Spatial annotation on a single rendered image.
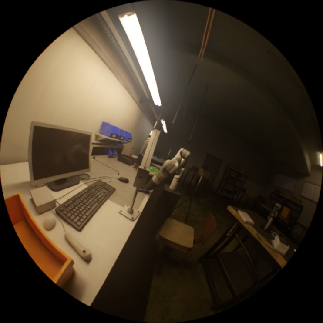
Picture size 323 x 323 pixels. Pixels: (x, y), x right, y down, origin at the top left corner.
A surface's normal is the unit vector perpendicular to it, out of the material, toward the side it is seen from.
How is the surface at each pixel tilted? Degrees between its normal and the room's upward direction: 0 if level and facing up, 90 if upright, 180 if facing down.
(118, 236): 0
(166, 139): 90
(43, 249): 0
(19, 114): 90
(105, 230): 0
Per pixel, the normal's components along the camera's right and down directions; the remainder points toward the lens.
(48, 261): 0.37, -0.92
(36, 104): 0.93, 0.37
